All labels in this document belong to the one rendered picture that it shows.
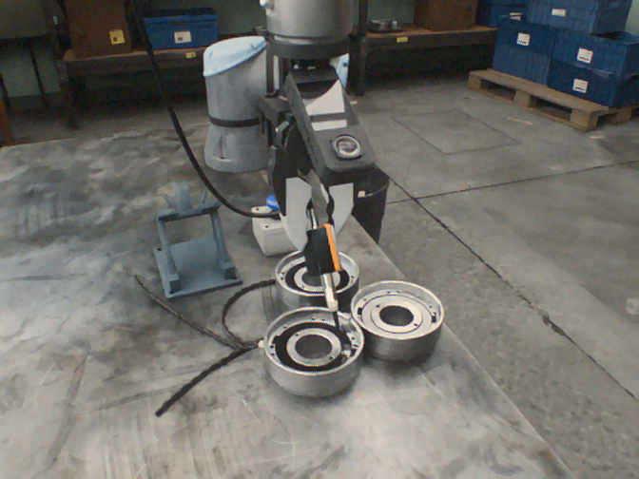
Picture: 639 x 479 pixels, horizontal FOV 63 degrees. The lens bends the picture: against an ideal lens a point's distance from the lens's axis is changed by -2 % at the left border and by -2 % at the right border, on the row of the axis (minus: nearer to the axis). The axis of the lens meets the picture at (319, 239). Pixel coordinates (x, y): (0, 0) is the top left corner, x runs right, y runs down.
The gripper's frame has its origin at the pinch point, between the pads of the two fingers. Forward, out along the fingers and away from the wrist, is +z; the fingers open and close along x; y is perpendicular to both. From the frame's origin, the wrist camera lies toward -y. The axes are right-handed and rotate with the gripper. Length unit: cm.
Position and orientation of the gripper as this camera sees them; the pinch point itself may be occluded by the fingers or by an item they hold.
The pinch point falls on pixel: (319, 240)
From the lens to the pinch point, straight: 55.3
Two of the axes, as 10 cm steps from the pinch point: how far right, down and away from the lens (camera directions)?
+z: 0.0, 8.5, 5.2
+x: -9.2, 2.0, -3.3
